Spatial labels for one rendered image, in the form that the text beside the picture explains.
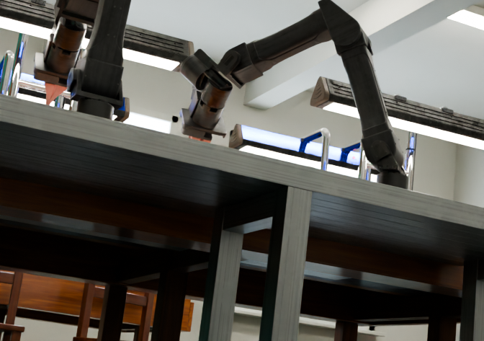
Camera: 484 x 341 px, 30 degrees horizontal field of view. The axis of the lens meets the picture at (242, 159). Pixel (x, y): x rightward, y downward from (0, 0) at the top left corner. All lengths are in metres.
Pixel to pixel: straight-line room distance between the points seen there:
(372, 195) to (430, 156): 7.36
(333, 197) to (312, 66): 5.40
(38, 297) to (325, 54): 3.02
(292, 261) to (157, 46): 0.88
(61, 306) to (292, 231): 3.43
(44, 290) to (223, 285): 3.18
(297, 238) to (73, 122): 0.39
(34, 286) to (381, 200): 3.40
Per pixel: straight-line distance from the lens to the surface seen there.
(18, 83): 2.23
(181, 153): 1.36
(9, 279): 4.46
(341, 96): 2.30
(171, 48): 2.15
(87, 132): 1.32
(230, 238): 1.64
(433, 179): 8.83
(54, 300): 4.77
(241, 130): 2.81
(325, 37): 1.92
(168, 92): 7.68
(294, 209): 1.42
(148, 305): 4.74
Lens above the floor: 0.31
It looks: 14 degrees up
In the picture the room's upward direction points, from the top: 7 degrees clockwise
